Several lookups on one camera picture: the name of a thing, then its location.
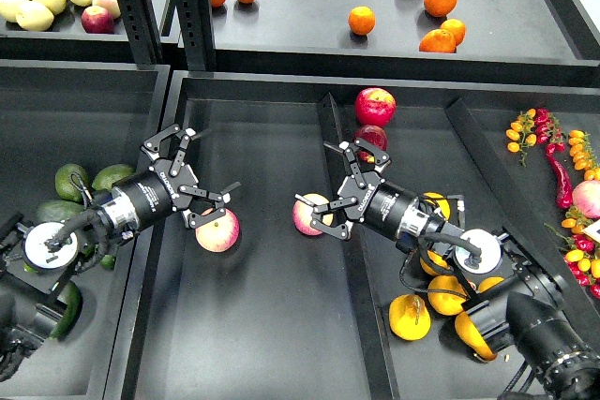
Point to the red apple on shelf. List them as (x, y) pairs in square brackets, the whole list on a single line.
[(97, 20)]

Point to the green avocado bottom left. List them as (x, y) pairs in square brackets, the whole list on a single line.
[(57, 210)]

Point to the front orange on shelf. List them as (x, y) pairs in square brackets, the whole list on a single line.
[(438, 40)]

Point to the dark green avocado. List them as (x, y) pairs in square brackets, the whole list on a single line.
[(72, 299)]

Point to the black shelf post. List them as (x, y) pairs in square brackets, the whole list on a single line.
[(195, 21), (138, 17)]

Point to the yellow pear hidden right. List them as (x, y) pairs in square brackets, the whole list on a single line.
[(489, 283)]

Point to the black left tray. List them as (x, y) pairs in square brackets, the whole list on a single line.
[(94, 115)]

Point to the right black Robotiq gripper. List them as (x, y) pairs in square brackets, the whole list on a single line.
[(392, 211)]

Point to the black upper left shelf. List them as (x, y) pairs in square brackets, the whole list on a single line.
[(67, 41)]

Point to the black middle tray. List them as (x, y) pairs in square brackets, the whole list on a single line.
[(272, 318)]

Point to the small orange on shelf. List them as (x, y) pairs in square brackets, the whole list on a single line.
[(456, 28)]

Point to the orange cherry tomato bunch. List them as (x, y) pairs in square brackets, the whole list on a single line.
[(521, 135)]

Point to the bright red apple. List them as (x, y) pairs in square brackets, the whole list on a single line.
[(374, 106)]

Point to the pink apple left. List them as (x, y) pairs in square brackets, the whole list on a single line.
[(220, 234)]

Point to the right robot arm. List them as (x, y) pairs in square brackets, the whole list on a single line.
[(511, 299)]

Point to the black tray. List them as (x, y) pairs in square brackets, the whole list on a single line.
[(272, 318), (94, 115)]

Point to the green avocado top left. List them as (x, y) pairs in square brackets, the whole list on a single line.
[(64, 187)]

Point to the black tray divider left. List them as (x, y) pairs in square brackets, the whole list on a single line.
[(381, 378)]

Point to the black shelf post left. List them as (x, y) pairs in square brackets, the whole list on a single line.
[(138, 17)]

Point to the dark red apple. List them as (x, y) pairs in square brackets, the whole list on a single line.
[(374, 135)]

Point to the round yellow pear with stem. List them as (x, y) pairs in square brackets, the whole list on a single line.
[(440, 203)]

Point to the orange on shelf centre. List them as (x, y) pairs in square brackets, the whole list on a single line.
[(361, 20)]

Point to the black shelf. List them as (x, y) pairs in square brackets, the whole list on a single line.
[(505, 41), (67, 41)]

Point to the green avocado top right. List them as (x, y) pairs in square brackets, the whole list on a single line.
[(108, 176)]

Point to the pale pink apple on shelf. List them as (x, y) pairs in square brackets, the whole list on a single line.
[(111, 5)]

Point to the green avocado right lower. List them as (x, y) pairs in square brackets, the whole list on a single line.
[(108, 262)]

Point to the black shelf post right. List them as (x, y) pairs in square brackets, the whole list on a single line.
[(195, 21)]

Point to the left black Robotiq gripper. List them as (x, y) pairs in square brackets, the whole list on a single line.
[(166, 187)]

